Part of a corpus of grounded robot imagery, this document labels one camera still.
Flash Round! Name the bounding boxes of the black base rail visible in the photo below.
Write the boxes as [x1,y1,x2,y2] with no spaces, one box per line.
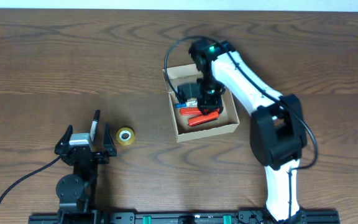
[28,208,341,224]

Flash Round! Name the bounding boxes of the blue marker pen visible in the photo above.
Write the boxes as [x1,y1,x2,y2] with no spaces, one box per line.
[175,100,198,108]

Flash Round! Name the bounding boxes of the black marker pen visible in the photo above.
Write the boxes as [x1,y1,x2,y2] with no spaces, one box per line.
[89,110,101,142]

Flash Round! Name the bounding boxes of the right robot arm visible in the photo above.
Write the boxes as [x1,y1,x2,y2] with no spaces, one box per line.
[188,37,310,223]

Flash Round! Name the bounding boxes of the yellow tape roll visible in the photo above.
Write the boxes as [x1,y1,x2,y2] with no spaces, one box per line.
[116,127,135,146]

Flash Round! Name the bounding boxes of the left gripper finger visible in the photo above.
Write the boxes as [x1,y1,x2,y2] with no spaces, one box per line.
[56,125,73,149]
[103,123,116,151]

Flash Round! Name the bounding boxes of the red utility knife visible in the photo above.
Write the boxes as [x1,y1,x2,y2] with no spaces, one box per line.
[179,107,220,116]

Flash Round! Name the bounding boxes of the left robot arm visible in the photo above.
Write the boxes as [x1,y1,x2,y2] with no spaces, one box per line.
[55,125,117,223]

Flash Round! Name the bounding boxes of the open cardboard box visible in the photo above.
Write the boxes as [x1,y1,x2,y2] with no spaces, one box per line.
[163,64,240,142]

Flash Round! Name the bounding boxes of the red and chrome stapler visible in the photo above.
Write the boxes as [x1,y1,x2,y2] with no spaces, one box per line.
[188,113,219,127]

